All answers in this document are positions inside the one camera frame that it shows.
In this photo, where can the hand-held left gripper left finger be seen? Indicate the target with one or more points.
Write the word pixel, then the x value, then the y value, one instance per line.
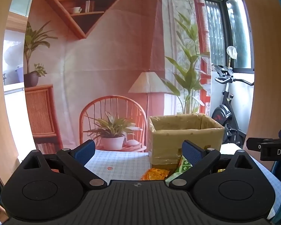
pixel 85 151

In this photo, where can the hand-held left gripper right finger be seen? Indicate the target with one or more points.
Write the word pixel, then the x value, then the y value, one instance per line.
pixel 192 152

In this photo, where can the green snack packet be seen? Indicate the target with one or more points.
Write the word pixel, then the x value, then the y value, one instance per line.
pixel 181 168

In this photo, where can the orange snack packet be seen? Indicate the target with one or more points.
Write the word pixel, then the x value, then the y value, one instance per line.
pixel 154 174

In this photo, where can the yellow snack packet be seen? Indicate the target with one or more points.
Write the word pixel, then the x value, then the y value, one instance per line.
pixel 220 170

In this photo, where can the black exercise bike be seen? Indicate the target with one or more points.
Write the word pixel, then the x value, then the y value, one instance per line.
pixel 227 119

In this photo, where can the checkered tablecloth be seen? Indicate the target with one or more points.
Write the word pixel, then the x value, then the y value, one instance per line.
pixel 121 161

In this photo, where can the white bag on stick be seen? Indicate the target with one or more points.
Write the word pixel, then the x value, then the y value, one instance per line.
pixel 231 52

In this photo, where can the blue bucket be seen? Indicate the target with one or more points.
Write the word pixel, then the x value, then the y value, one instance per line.
pixel 20 75

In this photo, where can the black framed window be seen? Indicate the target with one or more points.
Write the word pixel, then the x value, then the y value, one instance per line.
pixel 227 28

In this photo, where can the white plastic bag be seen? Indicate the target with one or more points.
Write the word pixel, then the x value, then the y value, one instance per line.
pixel 13 54

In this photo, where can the printed wall backdrop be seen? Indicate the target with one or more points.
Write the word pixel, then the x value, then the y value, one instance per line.
pixel 112 63

